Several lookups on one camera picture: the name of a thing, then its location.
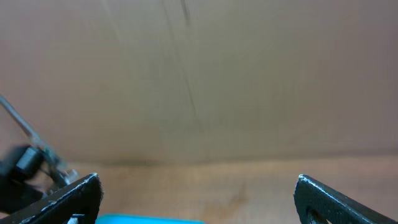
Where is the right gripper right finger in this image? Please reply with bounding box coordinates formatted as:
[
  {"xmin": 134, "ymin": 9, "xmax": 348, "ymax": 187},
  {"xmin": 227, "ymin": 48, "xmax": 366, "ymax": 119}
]
[{"xmin": 294, "ymin": 174, "xmax": 397, "ymax": 224}]

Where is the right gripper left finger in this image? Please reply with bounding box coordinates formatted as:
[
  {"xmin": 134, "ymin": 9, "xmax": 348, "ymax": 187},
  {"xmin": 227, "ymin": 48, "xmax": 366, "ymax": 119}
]
[{"xmin": 1, "ymin": 173, "xmax": 103, "ymax": 224}]

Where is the teal plastic tray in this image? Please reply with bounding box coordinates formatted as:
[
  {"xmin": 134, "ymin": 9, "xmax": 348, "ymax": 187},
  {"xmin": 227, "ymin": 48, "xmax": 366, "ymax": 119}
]
[{"xmin": 95, "ymin": 214, "xmax": 205, "ymax": 224}]

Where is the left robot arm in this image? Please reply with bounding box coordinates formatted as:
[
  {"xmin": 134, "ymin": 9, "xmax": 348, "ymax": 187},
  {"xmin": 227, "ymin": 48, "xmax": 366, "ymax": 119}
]
[{"xmin": 1, "ymin": 96, "xmax": 79, "ymax": 214}]

